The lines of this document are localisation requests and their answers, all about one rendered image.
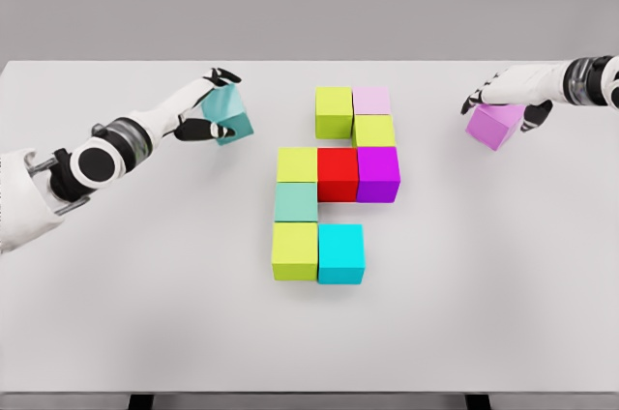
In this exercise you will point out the orchid purple cube block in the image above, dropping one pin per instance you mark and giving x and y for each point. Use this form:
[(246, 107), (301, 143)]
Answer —
[(493, 127)]

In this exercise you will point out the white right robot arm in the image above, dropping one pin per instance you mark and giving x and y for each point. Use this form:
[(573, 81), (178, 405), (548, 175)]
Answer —
[(582, 80)]

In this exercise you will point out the yellow-green cube block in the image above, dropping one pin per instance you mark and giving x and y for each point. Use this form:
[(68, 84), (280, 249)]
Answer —
[(295, 251), (333, 111), (297, 164), (374, 130)]

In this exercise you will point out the red cube block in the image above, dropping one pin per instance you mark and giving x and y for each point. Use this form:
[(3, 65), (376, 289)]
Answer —
[(337, 174)]

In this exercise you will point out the pale pink cube block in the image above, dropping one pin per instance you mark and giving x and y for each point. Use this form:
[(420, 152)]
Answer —
[(371, 100)]

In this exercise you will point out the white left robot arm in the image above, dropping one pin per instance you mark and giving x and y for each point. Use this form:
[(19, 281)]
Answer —
[(97, 158)]

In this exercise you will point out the mint green cube block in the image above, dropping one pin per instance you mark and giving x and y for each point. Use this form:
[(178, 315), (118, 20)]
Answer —
[(296, 201)]

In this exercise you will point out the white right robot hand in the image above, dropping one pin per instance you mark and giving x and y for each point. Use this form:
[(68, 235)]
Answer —
[(512, 86)]

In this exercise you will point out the vivid purple cube block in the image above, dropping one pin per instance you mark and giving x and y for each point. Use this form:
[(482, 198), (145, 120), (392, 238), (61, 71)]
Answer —
[(378, 174)]

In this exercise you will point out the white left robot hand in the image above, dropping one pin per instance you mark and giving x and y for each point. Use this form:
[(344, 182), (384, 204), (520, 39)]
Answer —
[(196, 93)]

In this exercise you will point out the bright cyan cube block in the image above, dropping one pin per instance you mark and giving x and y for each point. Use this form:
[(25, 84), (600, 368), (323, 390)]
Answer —
[(341, 254)]

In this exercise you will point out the teal cube block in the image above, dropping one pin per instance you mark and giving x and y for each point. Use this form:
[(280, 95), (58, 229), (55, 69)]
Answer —
[(232, 120)]

